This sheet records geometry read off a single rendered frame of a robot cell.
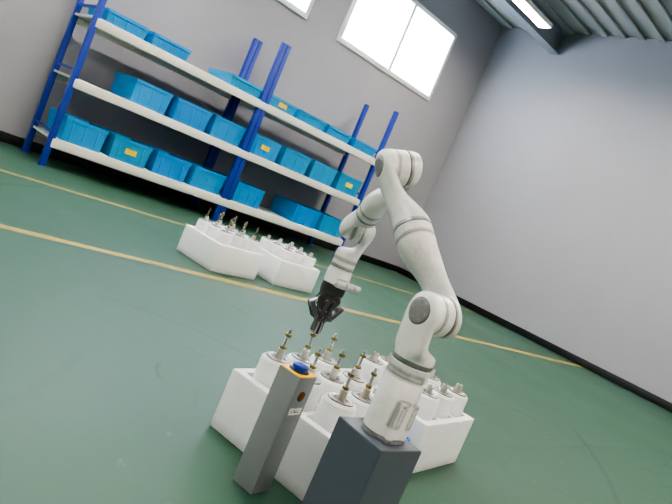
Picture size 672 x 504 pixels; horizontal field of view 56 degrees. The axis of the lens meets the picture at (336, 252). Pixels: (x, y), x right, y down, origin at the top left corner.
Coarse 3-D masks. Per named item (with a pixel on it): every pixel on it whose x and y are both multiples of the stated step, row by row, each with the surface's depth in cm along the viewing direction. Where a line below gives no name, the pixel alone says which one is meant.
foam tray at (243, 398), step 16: (240, 368) 178; (240, 384) 174; (256, 384) 171; (224, 400) 176; (240, 400) 173; (256, 400) 170; (224, 416) 175; (240, 416) 172; (256, 416) 169; (304, 416) 162; (224, 432) 174; (240, 432) 171; (304, 432) 160; (320, 432) 157; (240, 448) 170; (288, 448) 161; (304, 448) 159; (320, 448) 156; (288, 464) 161; (304, 464) 158; (288, 480) 160; (304, 480) 157
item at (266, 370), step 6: (264, 354) 176; (264, 360) 174; (270, 360) 173; (258, 366) 176; (264, 366) 174; (270, 366) 173; (276, 366) 173; (258, 372) 175; (264, 372) 174; (270, 372) 173; (276, 372) 173; (258, 378) 174; (264, 378) 173; (270, 378) 173; (264, 384) 173; (270, 384) 173
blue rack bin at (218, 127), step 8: (216, 120) 616; (224, 120) 621; (208, 128) 621; (216, 128) 619; (224, 128) 625; (232, 128) 630; (240, 128) 635; (216, 136) 623; (224, 136) 628; (232, 136) 633; (240, 136) 639; (232, 144) 637
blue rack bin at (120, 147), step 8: (104, 128) 597; (112, 136) 561; (120, 136) 560; (104, 144) 571; (112, 144) 559; (120, 144) 563; (128, 144) 567; (136, 144) 571; (144, 144) 596; (104, 152) 568; (112, 152) 561; (120, 152) 566; (128, 152) 570; (136, 152) 574; (144, 152) 579; (120, 160) 568; (128, 160) 573; (136, 160) 578; (144, 160) 582
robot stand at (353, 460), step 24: (336, 432) 136; (360, 432) 132; (336, 456) 134; (360, 456) 130; (384, 456) 128; (408, 456) 133; (312, 480) 138; (336, 480) 133; (360, 480) 128; (384, 480) 131; (408, 480) 136
